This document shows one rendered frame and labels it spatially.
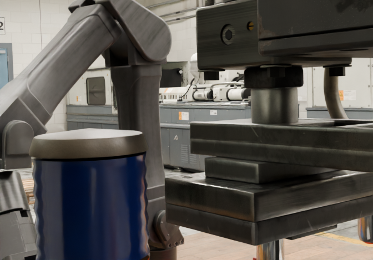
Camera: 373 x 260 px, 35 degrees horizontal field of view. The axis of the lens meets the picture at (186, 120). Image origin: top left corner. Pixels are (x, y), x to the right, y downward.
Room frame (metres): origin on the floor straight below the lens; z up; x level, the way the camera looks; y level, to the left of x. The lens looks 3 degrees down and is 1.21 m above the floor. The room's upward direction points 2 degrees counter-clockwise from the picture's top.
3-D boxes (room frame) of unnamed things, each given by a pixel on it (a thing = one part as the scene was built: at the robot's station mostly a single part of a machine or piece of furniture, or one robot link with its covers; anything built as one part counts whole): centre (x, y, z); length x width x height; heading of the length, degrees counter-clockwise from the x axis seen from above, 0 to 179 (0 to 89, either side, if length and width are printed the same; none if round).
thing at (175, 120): (9.82, 0.44, 0.49); 5.51 x 1.02 x 0.97; 35
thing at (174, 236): (0.87, 0.06, 1.00); 0.09 x 0.06 x 0.06; 47
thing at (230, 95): (8.68, -0.46, 1.60); 2.54 x 0.84 x 1.26; 35
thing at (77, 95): (10.85, 1.18, 1.24); 2.95 x 0.98 x 0.90; 35
